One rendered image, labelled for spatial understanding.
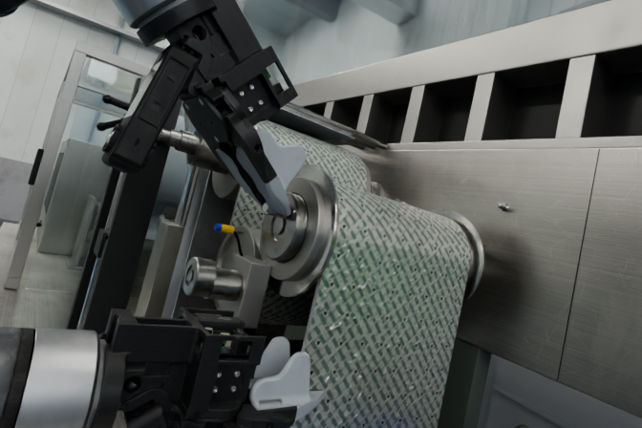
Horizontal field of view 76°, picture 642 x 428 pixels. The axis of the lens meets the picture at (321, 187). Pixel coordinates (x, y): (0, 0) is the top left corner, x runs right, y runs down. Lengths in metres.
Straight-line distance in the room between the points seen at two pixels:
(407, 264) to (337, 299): 0.10
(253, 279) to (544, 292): 0.38
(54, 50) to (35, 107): 1.03
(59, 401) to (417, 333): 0.37
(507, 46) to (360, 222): 0.45
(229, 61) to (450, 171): 0.46
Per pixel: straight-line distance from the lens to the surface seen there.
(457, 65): 0.83
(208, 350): 0.34
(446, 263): 0.55
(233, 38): 0.40
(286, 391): 0.41
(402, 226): 0.49
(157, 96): 0.37
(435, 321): 0.55
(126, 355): 0.34
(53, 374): 0.33
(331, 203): 0.41
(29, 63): 8.66
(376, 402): 0.52
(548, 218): 0.64
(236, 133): 0.36
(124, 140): 0.36
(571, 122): 0.68
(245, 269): 0.47
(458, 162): 0.74
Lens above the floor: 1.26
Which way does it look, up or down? 5 degrees up
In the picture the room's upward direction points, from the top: 13 degrees clockwise
